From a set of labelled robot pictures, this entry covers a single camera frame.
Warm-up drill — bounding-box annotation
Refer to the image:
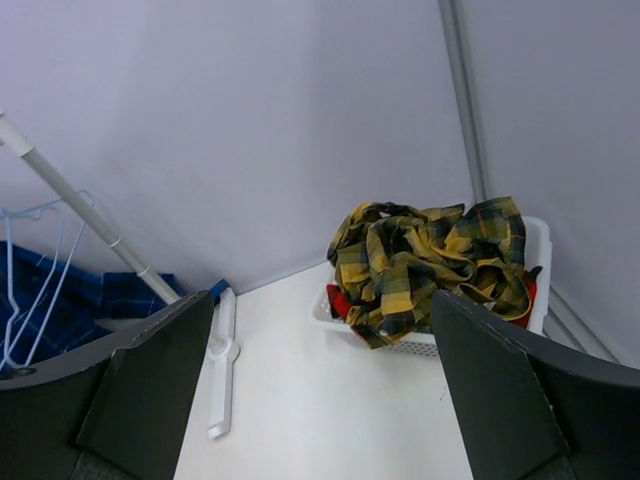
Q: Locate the light blue hanger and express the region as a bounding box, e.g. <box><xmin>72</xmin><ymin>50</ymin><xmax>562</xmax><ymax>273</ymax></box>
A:
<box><xmin>1</xmin><ymin>200</ymin><xmax>94</xmax><ymax>366</ymax></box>
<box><xmin>1</xmin><ymin>205</ymin><xmax>66</xmax><ymax>371</ymax></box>

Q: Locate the yellow black plaid shirt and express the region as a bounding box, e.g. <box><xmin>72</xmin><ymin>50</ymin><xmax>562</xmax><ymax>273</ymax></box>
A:
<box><xmin>327</xmin><ymin>197</ymin><xmax>534</xmax><ymax>349</ymax></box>

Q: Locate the red black plaid shirt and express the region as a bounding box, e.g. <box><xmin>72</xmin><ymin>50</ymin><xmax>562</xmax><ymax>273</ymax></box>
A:
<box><xmin>326</xmin><ymin>266</ymin><xmax>543</xmax><ymax>329</ymax></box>

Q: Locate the white plastic basket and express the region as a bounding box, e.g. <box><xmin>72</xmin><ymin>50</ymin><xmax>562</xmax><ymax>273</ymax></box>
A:
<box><xmin>307</xmin><ymin>216</ymin><xmax>552</xmax><ymax>358</ymax></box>

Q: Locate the blue plaid shirt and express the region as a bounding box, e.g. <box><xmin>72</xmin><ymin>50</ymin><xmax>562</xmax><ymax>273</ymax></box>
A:
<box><xmin>0</xmin><ymin>240</ymin><xmax>232</xmax><ymax>369</ymax></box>

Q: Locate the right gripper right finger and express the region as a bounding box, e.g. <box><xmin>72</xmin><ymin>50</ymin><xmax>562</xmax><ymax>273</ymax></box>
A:
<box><xmin>431</xmin><ymin>291</ymin><xmax>639</xmax><ymax>479</ymax></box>

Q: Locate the white clothes rack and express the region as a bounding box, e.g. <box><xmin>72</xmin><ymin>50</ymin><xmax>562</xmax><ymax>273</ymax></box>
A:
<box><xmin>0</xmin><ymin>107</ymin><xmax>242</xmax><ymax>442</ymax></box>

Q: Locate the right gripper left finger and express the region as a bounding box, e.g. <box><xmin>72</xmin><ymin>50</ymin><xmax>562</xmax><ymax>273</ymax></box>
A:
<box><xmin>1</xmin><ymin>292</ymin><xmax>214</xmax><ymax>479</ymax></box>

